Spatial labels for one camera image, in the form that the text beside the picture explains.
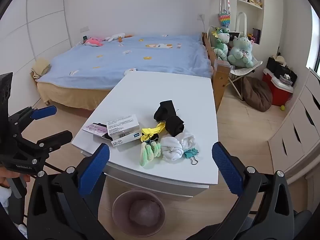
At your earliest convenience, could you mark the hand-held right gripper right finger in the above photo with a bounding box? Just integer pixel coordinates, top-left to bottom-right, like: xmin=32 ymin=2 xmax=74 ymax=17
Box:
xmin=212 ymin=142 xmax=295 ymax=240

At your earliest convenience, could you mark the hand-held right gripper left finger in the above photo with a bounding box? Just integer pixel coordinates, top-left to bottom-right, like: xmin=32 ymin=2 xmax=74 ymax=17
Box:
xmin=26 ymin=143 xmax=111 ymax=240

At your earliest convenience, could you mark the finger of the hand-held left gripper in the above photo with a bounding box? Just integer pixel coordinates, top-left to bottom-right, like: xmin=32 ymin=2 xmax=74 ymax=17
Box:
xmin=19 ymin=130 xmax=74 ymax=161
xmin=9 ymin=105 xmax=58 ymax=132

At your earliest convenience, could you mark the pink card package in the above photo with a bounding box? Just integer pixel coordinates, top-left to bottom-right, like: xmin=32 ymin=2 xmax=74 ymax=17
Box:
xmin=82 ymin=122 xmax=113 ymax=141

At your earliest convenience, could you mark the teal binder clip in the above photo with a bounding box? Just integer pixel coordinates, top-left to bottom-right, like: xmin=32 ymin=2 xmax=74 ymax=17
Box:
xmin=182 ymin=149 xmax=198 ymax=166

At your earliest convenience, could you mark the pink trash bin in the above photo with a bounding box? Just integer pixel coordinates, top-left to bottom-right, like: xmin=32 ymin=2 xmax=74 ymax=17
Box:
xmin=112 ymin=190 xmax=166 ymax=238

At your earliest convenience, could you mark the white cardboard box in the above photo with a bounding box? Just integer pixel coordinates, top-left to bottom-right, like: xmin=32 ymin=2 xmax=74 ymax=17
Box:
xmin=106 ymin=114 xmax=140 ymax=147

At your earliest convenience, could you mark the green white sock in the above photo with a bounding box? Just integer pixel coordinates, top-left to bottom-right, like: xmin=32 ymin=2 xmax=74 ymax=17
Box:
xmin=139 ymin=142 xmax=155 ymax=167
xmin=151 ymin=141 xmax=163 ymax=158

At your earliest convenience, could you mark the person's left forearm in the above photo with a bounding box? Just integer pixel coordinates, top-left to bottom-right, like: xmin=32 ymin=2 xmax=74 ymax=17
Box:
xmin=0 ymin=185 xmax=13 ymax=214

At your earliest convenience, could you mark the person's left hand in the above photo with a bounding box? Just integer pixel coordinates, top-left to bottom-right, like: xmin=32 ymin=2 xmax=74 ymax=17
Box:
xmin=0 ymin=165 xmax=31 ymax=188

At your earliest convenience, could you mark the folded yellow blanket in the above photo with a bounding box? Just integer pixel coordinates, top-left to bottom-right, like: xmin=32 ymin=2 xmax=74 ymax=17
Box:
xmin=31 ymin=58 xmax=52 ymax=79

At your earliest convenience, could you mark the black yellow sock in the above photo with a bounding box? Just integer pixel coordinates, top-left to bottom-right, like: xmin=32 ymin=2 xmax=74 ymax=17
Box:
xmin=141 ymin=133 xmax=160 ymax=142

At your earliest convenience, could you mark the rolled black sock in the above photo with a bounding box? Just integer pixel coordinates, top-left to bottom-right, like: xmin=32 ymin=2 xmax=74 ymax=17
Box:
xmin=165 ymin=116 xmax=185 ymax=137

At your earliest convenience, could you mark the white drawer cabinet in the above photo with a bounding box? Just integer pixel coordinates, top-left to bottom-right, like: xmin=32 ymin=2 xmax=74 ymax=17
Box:
xmin=267 ymin=69 xmax=320 ymax=180

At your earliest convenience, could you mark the brown cushion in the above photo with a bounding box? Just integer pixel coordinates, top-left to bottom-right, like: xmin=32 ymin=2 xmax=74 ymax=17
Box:
xmin=242 ymin=76 xmax=273 ymax=113

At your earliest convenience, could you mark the pink plush toy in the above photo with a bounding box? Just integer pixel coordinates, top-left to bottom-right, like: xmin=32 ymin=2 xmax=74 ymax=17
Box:
xmin=84 ymin=37 xmax=104 ymax=47

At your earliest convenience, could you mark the red cooler box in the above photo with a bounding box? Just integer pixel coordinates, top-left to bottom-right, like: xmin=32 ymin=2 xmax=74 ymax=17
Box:
xmin=262 ymin=68 xmax=294 ymax=107

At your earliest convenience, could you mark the white folding chair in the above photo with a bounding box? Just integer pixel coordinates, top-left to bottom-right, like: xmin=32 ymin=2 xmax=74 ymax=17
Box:
xmin=228 ymin=59 xmax=263 ymax=101

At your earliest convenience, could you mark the white table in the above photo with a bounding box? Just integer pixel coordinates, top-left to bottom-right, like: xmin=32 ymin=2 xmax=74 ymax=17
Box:
xmin=71 ymin=71 xmax=219 ymax=197

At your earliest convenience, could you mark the white goose plush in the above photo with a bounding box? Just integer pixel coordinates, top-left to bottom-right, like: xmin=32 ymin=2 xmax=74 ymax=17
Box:
xmin=104 ymin=32 xmax=133 ymax=43

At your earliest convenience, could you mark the black bag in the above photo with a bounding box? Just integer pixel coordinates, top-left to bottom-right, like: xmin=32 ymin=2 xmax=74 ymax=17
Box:
xmin=266 ymin=56 xmax=298 ymax=87

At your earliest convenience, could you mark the teal dinosaur plush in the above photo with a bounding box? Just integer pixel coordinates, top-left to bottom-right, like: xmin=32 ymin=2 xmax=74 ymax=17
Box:
xmin=227 ymin=36 xmax=254 ymax=68

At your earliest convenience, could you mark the green dragon plush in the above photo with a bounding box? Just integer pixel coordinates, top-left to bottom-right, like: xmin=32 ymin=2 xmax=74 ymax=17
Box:
xmin=211 ymin=27 xmax=231 ymax=62

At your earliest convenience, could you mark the black box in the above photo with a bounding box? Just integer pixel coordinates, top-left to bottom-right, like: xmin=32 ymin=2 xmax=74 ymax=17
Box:
xmin=228 ymin=31 xmax=242 ymax=42

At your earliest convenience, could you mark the rainbow bubble bag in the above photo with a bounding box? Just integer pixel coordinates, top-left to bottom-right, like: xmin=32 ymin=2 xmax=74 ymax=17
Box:
xmin=218 ymin=0 xmax=231 ymax=28

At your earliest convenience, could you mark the window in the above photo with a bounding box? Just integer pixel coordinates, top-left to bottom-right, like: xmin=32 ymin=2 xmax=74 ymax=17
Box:
xmin=306 ymin=5 xmax=320 ymax=76

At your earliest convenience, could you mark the bed with wooden frame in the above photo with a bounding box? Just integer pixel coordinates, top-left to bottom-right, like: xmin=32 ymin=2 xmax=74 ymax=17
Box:
xmin=30 ymin=32 xmax=231 ymax=113

